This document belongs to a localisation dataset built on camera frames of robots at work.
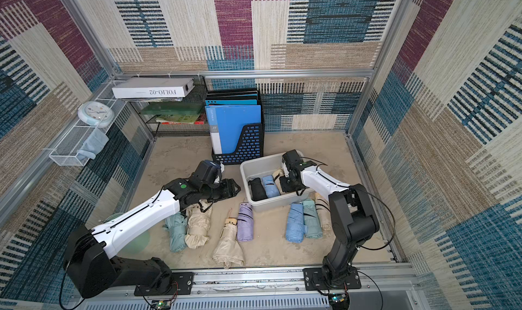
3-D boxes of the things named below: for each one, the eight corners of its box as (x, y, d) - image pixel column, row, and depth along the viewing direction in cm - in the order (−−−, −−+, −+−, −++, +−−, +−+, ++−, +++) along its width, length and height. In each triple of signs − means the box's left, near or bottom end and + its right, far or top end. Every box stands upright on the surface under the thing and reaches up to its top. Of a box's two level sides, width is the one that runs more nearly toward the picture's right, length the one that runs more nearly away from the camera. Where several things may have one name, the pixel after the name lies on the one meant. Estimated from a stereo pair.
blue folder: (215, 162, 110) (202, 119, 87) (218, 148, 116) (206, 105, 93) (260, 162, 110) (259, 119, 87) (260, 148, 116) (259, 104, 93)
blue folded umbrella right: (286, 243, 84) (286, 240, 81) (283, 206, 94) (284, 202, 91) (307, 243, 84) (308, 240, 81) (302, 206, 94) (303, 202, 91)
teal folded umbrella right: (305, 239, 85) (306, 236, 82) (300, 203, 95) (302, 199, 93) (321, 239, 85) (323, 236, 82) (315, 202, 95) (316, 199, 92)
